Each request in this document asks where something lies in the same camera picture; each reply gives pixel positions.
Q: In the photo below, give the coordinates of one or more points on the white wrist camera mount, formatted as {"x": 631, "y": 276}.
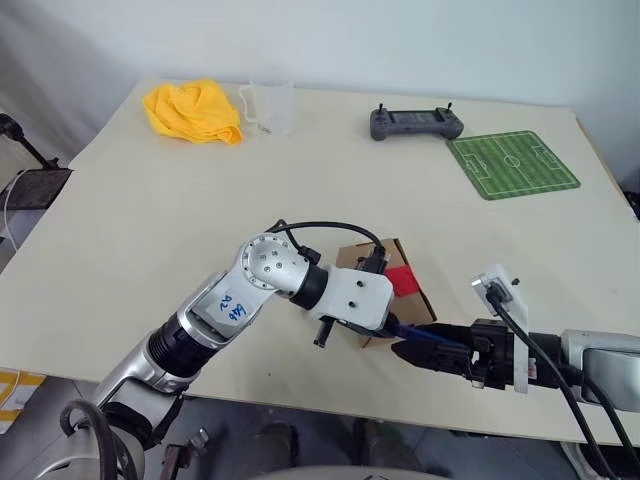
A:
{"x": 350, "y": 295}
{"x": 517, "y": 305}

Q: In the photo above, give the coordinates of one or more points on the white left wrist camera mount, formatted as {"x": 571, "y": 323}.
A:
{"x": 350, "y": 295}

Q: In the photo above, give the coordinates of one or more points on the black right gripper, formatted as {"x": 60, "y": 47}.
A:
{"x": 492, "y": 350}

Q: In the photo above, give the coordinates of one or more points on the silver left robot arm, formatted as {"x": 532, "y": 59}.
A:
{"x": 270, "y": 265}

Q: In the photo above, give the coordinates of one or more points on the black frame object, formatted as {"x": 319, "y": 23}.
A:
{"x": 634, "y": 205}

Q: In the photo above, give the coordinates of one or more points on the clear plastic measuring cup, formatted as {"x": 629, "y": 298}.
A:
{"x": 272, "y": 107}

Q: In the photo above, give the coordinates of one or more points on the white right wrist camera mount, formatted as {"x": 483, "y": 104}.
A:
{"x": 517, "y": 305}

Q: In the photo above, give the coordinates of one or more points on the yellow cloth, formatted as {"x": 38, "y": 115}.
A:
{"x": 190, "y": 110}

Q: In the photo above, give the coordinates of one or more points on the green soccer field mat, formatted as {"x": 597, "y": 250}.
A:
{"x": 510, "y": 165}

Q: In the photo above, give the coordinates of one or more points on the red block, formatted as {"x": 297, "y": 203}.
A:
{"x": 402, "y": 282}

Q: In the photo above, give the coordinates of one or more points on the black stand with mesh plate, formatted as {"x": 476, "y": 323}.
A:
{"x": 35, "y": 187}

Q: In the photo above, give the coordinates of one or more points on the gray remote controller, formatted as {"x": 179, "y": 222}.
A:
{"x": 415, "y": 125}

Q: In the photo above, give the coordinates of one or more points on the brown cardboard box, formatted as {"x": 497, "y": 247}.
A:
{"x": 415, "y": 310}

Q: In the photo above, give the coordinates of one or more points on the dark metal clamp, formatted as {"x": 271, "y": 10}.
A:
{"x": 182, "y": 455}

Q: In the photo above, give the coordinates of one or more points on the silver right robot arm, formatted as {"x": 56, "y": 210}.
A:
{"x": 610, "y": 370}

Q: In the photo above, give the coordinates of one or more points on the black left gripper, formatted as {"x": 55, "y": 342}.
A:
{"x": 322, "y": 332}

